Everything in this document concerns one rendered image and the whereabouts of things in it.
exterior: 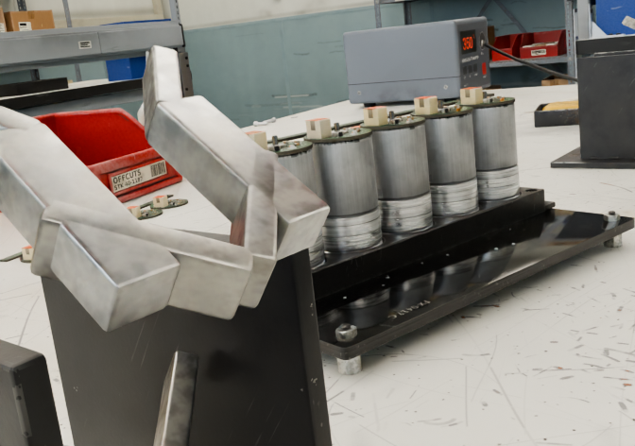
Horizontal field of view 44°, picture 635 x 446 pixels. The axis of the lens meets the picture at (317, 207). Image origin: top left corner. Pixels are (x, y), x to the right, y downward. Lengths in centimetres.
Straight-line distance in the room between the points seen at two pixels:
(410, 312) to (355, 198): 5
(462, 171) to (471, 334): 8
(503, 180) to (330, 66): 541
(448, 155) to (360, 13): 528
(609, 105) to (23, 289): 34
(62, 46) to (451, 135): 286
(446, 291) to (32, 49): 283
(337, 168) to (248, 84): 590
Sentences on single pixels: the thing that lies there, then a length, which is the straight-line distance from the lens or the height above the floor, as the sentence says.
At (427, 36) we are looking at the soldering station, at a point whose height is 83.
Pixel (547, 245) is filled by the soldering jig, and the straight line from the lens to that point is 31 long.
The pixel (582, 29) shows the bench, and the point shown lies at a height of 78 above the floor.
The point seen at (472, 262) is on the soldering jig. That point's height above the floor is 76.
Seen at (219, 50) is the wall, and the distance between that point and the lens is 631.
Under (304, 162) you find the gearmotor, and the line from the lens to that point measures 26.
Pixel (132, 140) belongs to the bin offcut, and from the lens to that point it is 62.
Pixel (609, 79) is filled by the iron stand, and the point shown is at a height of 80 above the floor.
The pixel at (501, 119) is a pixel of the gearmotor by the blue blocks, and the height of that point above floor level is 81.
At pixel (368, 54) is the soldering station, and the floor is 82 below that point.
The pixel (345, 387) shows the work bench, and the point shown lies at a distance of 23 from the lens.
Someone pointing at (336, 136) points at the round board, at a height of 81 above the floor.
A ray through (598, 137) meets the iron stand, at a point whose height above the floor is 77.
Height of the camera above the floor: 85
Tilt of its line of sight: 13 degrees down
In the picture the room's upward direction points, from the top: 7 degrees counter-clockwise
